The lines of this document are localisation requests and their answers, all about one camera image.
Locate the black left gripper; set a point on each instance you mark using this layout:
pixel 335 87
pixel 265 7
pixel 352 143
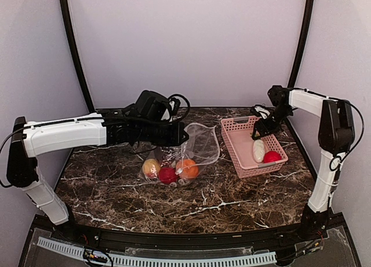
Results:
pixel 176 139

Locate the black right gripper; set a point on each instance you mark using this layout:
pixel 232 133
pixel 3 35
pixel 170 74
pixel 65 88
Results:
pixel 267 128

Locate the wrinkled white radish toy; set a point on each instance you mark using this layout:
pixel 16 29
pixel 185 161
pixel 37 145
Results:
pixel 258 151

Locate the yellow peach toy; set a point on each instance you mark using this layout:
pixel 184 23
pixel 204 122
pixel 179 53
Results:
pixel 151 168

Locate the clear zip top bag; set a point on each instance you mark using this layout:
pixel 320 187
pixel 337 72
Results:
pixel 202 147

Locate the red round fruit toy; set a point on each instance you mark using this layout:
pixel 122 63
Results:
pixel 167 175

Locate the orange fruit toy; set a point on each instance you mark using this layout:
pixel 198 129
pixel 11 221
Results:
pixel 187 169

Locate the smooth white radish toy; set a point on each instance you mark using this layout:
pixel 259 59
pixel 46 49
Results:
pixel 179 181

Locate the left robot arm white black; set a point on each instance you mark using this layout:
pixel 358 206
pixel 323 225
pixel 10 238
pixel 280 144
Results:
pixel 31 140

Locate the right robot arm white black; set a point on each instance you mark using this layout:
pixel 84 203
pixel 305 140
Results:
pixel 336 137

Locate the pink plastic basket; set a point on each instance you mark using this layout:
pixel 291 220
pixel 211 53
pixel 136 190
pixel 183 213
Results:
pixel 237 136

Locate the red tomato toy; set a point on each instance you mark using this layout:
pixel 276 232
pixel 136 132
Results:
pixel 271 156

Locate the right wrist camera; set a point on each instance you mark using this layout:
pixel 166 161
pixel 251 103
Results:
pixel 260 111

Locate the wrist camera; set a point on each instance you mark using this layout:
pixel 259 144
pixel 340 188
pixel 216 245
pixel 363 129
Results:
pixel 260 111
pixel 174 104

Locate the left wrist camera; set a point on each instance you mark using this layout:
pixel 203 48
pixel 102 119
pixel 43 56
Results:
pixel 174 104

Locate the black front rail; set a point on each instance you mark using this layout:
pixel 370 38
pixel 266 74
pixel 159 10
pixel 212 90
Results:
pixel 117 239

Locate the white slotted cable duct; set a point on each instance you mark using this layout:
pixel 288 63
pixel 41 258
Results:
pixel 98 258

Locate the right black frame post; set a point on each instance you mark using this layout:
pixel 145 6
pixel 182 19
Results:
pixel 308 7

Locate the black frame post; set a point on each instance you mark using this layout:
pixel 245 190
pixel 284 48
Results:
pixel 67 21
pixel 308 7

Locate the left black frame post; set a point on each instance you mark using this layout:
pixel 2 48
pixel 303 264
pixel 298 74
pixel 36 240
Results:
pixel 67 21

